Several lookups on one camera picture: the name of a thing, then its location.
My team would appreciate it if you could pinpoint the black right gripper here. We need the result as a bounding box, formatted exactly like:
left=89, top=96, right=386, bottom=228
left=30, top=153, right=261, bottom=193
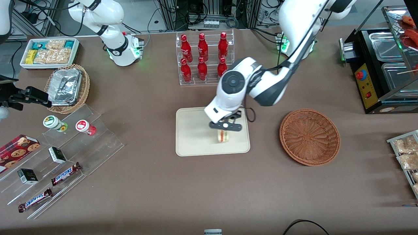
left=0, top=75, right=52, bottom=111

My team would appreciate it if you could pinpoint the aluminium foil tray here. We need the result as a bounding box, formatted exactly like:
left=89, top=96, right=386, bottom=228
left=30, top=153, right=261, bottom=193
left=48, top=69, right=83, bottom=106

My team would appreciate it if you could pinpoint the cream plastic tray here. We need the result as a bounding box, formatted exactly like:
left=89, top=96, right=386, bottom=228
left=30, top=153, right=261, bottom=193
left=175, top=105, right=251, bottom=157

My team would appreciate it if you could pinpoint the light wicker basket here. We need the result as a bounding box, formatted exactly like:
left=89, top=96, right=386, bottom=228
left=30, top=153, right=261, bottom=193
left=44, top=64, right=90, bottom=114

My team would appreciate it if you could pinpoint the brown wicker basket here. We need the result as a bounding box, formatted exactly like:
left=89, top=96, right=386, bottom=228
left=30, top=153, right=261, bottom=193
left=279, top=109, right=341, bottom=167

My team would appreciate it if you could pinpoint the tray of packaged snacks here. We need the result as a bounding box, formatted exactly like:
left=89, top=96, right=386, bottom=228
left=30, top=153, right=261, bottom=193
left=387, top=130, right=418, bottom=200

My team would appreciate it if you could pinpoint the green lid cup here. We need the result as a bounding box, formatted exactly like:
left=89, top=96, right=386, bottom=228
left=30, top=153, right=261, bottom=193
left=43, top=115, right=68, bottom=132

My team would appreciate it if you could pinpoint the clear acrylic bottle rack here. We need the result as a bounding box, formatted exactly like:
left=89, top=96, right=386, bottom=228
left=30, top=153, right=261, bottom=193
left=176, top=29, right=235, bottom=86

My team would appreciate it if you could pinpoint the red cola bottle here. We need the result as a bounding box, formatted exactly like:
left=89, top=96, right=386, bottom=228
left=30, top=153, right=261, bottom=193
left=197, top=57, right=208, bottom=81
left=181, top=34, right=193, bottom=63
left=181, top=58, right=192, bottom=83
left=198, top=33, right=209, bottom=62
left=218, top=32, right=229, bottom=61
left=217, top=57, right=228, bottom=78

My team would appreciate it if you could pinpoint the clear cookie bag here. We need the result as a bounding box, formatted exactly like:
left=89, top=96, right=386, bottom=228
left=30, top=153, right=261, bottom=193
left=46, top=39, right=66, bottom=51
left=34, top=48, right=71, bottom=64

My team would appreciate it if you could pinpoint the red cookie box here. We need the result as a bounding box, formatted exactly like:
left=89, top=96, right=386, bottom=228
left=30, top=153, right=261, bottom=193
left=0, top=134, right=41, bottom=174

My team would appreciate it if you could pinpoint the red lid cup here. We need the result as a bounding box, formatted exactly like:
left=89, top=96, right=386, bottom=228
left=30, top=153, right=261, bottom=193
left=75, top=120, right=97, bottom=136

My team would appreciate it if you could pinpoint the small black box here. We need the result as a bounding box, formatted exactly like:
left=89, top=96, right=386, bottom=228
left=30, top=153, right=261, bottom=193
left=48, top=147, right=67, bottom=164
left=17, top=168, right=39, bottom=185

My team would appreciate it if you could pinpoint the white snack bin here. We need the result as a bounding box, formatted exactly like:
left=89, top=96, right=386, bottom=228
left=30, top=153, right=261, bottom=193
left=20, top=38, right=80, bottom=70

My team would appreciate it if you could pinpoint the snickers bar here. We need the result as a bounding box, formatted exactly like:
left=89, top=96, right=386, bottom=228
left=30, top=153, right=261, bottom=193
left=18, top=188, right=53, bottom=213
left=51, top=162, right=82, bottom=186

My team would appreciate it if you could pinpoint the clear acrylic stepped display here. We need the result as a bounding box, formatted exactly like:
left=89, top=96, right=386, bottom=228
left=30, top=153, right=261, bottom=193
left=0, top=104, right=125, bottom=220

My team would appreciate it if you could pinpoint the black food warmer cabinet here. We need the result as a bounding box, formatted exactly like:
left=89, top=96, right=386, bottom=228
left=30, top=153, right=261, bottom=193
left=339, top=5, right=418, bottom=115

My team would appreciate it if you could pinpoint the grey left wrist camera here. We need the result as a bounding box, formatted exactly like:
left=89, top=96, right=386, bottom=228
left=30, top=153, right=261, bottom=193
left=209, top=120, right=244, bottom=132

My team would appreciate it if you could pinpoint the black floor cable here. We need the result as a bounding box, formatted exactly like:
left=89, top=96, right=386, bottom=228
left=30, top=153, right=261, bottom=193
left=282, top=220, right=330, bottom=235

